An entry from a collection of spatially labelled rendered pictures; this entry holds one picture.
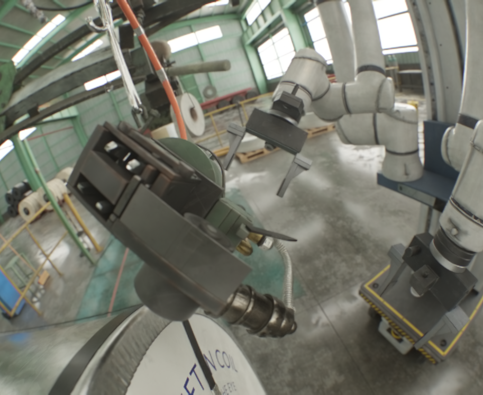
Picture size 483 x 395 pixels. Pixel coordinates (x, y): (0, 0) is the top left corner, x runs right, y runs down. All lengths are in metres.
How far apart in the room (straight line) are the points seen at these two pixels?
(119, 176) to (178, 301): 0.12
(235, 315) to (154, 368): 0.13
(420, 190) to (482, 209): 0.61
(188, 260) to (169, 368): 0.22
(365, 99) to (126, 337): 0.63
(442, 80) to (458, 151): 0.55
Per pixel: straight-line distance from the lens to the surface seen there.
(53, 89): 0.91
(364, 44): 0.68
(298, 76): 0.53
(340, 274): 1.94
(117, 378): 0.26
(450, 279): 0.38
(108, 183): 0.21
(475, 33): 0.55
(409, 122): 0.91
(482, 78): 0.52
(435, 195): 0.90
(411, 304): 1.41
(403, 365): 1.60
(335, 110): 0.62
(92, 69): 0.85
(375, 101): 0.59
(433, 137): 1.01
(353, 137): 0.95
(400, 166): 0.95
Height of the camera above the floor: 1.48
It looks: 26 degrees down
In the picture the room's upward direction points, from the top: 20 degrees counter-clockwise
